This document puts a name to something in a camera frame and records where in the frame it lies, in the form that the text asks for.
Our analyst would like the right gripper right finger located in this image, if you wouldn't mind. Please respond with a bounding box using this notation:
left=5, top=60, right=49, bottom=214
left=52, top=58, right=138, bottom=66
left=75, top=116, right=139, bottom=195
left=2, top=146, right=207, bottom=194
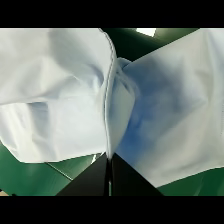
left=110, top=153, right=165, bottom=197

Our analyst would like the white shirt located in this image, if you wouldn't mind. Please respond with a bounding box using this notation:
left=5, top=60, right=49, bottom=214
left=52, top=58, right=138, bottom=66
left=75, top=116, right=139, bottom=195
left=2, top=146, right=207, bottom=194
left=0, top=28, right=224, bottom=189

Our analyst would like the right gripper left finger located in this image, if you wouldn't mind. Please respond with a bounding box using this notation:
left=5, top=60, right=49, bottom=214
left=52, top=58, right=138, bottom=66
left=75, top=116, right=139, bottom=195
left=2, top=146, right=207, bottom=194
left=55, top=153, right=110, bottom=197

